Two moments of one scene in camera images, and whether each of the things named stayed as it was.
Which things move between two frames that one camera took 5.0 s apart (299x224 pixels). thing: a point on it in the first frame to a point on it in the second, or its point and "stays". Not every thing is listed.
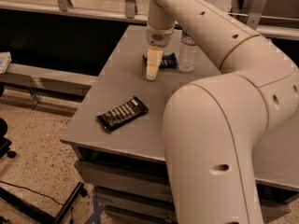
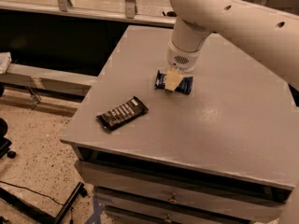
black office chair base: [5, 144] stays
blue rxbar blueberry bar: [167, 61] to [185, 86]
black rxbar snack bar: [122, 114] stays
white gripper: [159, 37] to [181, 60]
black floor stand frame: [42, 214] stays
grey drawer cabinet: [117, 133] stays
